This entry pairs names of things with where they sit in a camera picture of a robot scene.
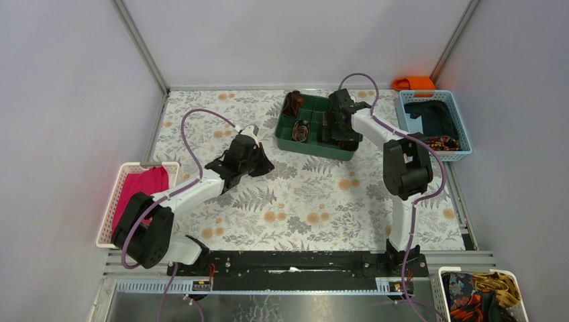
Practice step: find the white basket left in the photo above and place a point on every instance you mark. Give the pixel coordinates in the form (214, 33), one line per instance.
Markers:
(104, 235)

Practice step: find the brown rolled tie back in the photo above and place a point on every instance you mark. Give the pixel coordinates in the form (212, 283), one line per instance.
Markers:
(292, 103)

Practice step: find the gold yellow tie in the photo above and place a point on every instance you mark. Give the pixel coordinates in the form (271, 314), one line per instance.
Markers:
(503, 285)

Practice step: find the white basket bottom right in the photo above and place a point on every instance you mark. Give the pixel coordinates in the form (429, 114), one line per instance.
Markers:
(514, 313)

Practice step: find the floral tablecloth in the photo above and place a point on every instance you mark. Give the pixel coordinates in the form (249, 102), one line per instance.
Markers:
(305, 203)

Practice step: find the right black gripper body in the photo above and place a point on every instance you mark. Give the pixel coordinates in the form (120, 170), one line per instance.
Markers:
(339, 133)

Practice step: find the orange cloth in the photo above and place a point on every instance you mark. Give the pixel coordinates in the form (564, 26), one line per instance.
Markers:
(422, 85)

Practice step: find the colourful patterned tie in basket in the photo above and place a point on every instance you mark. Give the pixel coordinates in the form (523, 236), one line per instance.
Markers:
(443, 143)

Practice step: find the dark navy cloth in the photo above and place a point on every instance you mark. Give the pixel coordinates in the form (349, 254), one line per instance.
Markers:
(435, 118)

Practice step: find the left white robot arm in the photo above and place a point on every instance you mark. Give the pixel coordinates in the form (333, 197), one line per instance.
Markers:
(144, 231)

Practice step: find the white basket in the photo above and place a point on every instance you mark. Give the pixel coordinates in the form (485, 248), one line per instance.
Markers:
(104, 235)
(514, 313)

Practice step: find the striped rolled tie in tray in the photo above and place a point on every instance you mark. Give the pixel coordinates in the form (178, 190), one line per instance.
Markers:
(301, 131)

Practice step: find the magenta cloth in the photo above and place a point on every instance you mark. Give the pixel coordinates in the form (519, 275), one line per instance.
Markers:
(151, 181)

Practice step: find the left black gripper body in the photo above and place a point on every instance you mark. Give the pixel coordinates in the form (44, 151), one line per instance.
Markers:
(256, 159)

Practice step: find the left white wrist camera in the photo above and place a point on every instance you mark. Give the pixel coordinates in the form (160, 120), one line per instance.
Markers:
(249, 130)

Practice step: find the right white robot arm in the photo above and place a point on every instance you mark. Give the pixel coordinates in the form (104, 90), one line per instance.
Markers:
(406, 165)

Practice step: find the light blue plastic basket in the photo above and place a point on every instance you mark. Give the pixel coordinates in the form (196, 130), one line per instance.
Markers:
(415, 125)

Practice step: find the green compartment organizer tray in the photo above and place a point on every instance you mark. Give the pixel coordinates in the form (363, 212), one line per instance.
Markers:
(312, 110)

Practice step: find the orange black floral tie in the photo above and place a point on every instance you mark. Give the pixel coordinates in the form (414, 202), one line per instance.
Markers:
(465, 303)

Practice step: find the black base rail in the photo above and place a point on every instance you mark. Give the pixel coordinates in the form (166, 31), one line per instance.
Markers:
(300, 270)

